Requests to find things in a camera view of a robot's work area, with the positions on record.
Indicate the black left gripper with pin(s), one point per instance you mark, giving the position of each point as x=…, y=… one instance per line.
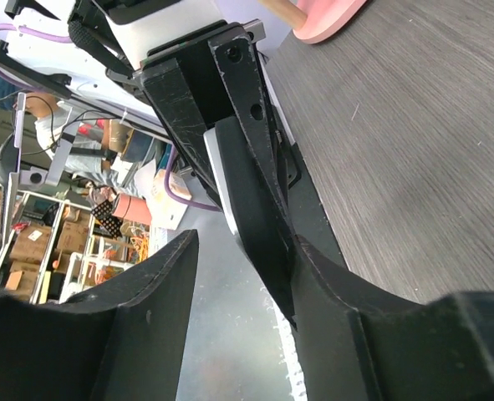
x=209, y=78

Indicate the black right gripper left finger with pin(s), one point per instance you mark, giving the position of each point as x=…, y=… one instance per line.
x=121, y=340

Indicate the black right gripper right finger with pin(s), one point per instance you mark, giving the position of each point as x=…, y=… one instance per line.
x=356, y=341

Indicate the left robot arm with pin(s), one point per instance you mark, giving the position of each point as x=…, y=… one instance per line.
x=84, y=66

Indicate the pink tiered shelf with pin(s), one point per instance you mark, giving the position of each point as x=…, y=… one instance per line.
x=314, y=21

